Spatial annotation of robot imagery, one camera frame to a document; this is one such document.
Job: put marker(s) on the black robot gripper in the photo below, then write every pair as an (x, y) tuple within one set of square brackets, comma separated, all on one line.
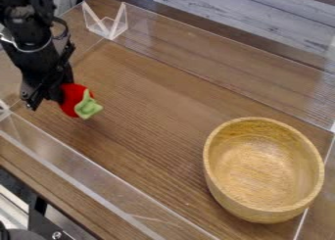
[(39, 50)]

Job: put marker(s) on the red felt strawberry toy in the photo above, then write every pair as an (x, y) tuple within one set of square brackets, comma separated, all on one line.
[(79, 102)]

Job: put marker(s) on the black metal table clamp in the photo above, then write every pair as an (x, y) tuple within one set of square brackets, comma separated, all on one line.
[(40, 225)]

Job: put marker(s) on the oval wooden bowl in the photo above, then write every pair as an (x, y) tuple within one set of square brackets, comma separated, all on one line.
[(263, 169)]

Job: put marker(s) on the clear acrylic corner bracket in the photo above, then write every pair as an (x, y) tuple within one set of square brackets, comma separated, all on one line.
[(106, 27)]

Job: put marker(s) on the clear acrylic barrier wall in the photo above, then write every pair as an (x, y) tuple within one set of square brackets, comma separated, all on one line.
[(125, 171)]

